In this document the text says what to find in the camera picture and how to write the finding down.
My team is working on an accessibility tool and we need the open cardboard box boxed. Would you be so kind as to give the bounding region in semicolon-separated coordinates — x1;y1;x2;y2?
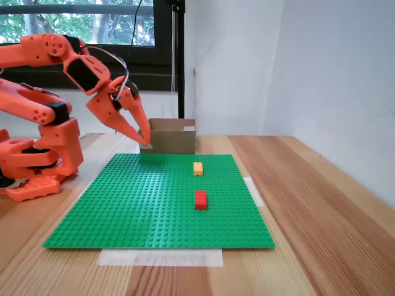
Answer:
139;118;198;155

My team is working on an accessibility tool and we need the green lego baseplate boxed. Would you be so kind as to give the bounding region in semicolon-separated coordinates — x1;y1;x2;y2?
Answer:
42;153;276;250

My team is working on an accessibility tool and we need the red lego block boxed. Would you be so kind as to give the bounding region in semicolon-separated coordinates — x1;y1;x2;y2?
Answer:
194;190;209;211

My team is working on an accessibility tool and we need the black table clamp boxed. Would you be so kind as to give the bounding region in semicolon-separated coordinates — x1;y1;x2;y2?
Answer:
0;169;19;189

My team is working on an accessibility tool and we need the wide translucent tape strip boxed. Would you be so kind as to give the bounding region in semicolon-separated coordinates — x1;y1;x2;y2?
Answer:
97;248;223;268

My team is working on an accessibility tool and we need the short translucent tape strip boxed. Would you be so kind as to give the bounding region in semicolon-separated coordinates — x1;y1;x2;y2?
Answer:
243;177;265;208

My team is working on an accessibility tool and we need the black window frame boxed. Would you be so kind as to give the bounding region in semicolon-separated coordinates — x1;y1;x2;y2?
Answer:
0;0;173;92

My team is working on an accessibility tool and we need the thin black hanging cable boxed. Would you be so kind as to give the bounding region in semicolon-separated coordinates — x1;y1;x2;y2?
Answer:
128;0;143;57

